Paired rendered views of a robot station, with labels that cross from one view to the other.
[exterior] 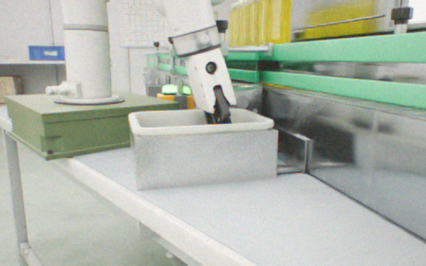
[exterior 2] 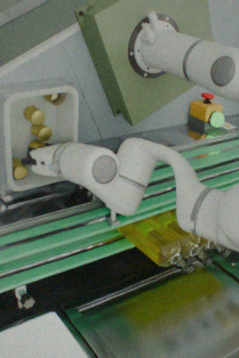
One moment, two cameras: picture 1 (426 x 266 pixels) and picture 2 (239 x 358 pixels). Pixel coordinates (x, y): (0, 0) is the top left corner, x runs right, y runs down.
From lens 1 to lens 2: 0.77 m
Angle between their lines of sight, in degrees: 40
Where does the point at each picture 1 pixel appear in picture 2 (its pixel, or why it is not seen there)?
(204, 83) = (37, 153)
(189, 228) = not seen: outside the picture
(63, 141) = (85, 25)
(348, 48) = (7, 253)
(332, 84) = (10, 237)
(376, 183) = not seen: outside the picture
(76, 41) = (177, 51)
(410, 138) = not seen: outside the picture
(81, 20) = (189, 61)
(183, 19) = (65, 157)
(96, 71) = (157, 61)
